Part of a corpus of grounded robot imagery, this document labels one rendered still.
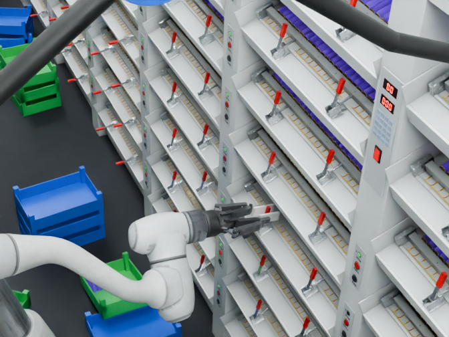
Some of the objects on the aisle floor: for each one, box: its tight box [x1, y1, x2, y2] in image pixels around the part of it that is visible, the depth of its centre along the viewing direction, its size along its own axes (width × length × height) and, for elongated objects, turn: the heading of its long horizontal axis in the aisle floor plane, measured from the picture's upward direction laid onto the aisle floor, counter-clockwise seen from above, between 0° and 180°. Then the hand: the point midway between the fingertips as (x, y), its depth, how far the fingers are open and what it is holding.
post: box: [138, 5, 165, 217], centre depth 303 cm, size 20×9×178 cm, turn 113°
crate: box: [80, 251, 148, 320], centre depth 315 cm, size 30×20×8 cm
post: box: [212, 0, 262, 337], centre depth 254 cm, size 20×9×178 cm, turn 113°
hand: (266, 213), depth 241 cm, fingers open, 3 cm apart
